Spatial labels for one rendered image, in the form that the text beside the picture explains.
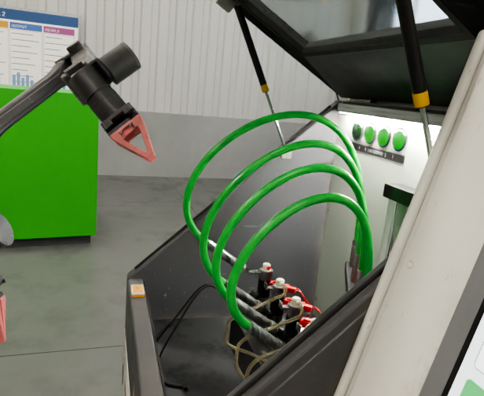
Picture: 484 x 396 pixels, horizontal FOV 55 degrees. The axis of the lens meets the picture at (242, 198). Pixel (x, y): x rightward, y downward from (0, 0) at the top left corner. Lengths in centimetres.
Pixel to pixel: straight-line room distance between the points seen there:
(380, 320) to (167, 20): 703
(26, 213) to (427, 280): 387
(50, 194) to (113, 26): 372
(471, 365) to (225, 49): 730
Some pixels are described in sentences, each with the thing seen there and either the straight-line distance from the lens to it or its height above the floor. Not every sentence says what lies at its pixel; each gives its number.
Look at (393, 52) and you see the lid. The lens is 91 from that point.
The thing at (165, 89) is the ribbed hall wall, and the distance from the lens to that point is 745.
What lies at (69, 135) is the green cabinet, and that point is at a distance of 414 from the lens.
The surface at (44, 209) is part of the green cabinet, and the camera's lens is 424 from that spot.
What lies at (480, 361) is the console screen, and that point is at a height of 122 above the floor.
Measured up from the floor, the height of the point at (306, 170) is 134.
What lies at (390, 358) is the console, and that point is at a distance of 61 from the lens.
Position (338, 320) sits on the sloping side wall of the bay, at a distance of 66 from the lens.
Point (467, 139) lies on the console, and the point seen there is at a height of 142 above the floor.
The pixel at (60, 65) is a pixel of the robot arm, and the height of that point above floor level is 147.
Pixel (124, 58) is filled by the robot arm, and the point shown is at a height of 149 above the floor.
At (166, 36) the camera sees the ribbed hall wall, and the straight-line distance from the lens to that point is 746.
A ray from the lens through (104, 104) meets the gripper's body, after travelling 90.
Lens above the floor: 145
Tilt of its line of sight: 13 degrees down
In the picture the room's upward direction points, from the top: 6 degrees clockwise
